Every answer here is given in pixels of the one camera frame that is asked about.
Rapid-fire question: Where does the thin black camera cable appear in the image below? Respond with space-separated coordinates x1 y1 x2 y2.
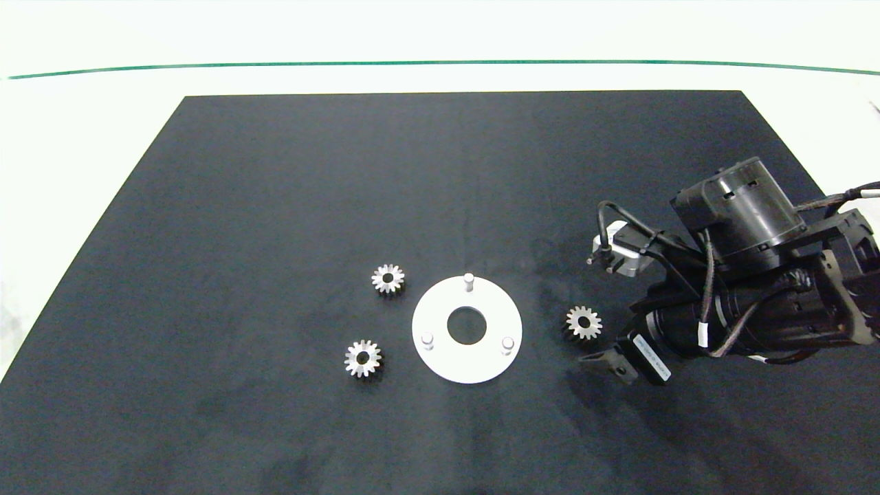
597 201 709 265

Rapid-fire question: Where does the round white plate with pins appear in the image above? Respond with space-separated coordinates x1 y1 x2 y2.
412 273 523 384

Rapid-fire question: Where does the braided black cable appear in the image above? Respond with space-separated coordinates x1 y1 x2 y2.
712 282 809 360
794 181 880 212

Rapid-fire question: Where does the dark table mat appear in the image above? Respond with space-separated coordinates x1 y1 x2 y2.
0 90 880 495

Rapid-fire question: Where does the small steel planetary gear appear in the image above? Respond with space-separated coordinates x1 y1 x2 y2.
371 264 406 296
564 306 603 342
344 340 383 378

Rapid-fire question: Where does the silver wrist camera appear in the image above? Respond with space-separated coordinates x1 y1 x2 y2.
588 221 654 279

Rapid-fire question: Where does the black cable with white tag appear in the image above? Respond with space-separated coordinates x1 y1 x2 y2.
696 230 719 348

